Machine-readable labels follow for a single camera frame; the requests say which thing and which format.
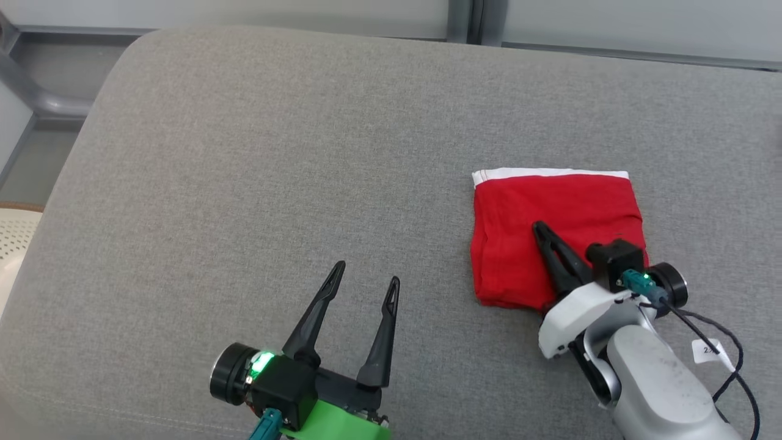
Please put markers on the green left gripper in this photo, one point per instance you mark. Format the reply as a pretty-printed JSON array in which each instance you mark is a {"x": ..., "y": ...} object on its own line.
[{"x": 336, "y": 421}]

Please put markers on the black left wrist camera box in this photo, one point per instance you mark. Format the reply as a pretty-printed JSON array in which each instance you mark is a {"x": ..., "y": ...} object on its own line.
[{"x": 284, "y": 388}]

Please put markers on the cream perforated laundry basket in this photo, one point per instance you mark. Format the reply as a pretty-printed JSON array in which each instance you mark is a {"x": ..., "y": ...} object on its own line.
[{"x": 15, "y": 244}]

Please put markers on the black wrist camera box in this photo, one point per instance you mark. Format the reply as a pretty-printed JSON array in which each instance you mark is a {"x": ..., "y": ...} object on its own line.
[
  {"x": 617, "y": 261},
  {"x": 284, "y": 388}
]

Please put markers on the red shorts with chest logo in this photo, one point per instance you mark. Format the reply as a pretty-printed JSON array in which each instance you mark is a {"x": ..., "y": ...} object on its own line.
[{"x": 519, "y": 214}]

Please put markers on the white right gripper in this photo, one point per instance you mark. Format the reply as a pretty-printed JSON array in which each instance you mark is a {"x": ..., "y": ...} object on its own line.
[{"x": 574, "y": 318}]

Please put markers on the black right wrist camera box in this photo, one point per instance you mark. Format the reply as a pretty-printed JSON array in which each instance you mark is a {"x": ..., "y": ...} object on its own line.
[{"x": 617, "y": 261}]

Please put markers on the grey fabric sofa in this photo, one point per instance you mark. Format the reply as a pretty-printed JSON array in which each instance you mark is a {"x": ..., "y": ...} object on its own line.
[{"x": 244, "y": 183}]

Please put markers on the grey curved metal partition foot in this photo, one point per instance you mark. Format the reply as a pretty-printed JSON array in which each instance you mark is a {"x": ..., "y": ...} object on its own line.
[{"x": 49, "y": 105}]

